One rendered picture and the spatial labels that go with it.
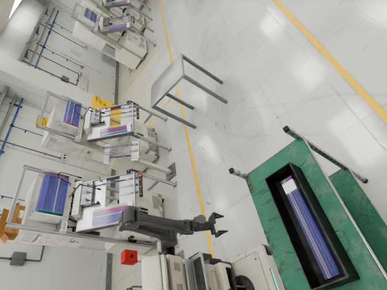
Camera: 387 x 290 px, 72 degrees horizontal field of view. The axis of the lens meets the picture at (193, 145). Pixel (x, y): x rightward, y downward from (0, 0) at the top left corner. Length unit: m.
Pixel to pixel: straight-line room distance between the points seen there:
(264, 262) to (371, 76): 1.83
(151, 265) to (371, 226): 1.35
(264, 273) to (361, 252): 1.19
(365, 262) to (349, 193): 0.79
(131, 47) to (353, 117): 5.79
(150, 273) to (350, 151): 1.84
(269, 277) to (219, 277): 0.53
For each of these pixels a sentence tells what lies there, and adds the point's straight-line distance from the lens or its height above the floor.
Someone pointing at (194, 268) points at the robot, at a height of 1.04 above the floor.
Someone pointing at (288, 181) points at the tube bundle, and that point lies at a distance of 1.55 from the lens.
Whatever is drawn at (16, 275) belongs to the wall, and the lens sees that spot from 4.79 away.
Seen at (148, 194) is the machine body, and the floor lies 0.29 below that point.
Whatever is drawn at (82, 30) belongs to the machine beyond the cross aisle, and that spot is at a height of 1.58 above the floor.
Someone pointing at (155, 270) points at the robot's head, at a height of 1.34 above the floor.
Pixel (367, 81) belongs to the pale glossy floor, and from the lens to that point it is 2.82.
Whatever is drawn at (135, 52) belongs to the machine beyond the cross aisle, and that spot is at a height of 0.29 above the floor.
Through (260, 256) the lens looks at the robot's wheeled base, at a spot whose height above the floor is 0.28.
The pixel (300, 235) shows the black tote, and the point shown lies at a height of 0.96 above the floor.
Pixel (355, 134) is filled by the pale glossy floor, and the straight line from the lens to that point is 2.63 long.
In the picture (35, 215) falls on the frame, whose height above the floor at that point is 1.66.
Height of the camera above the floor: 2.26
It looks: 34 degrees down
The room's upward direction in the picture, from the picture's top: 66 degrees counter-clockwise
